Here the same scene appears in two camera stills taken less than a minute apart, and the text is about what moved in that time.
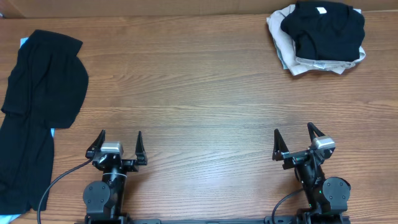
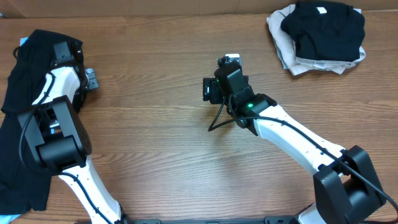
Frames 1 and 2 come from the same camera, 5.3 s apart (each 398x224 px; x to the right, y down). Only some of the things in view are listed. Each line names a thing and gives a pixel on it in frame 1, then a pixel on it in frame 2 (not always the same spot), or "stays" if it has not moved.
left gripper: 132,165 to 93,81
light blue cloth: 7,219 stays
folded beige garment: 286,51 stays
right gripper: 280,152 to 211,91
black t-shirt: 46,90 stays
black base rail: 277,220 stays
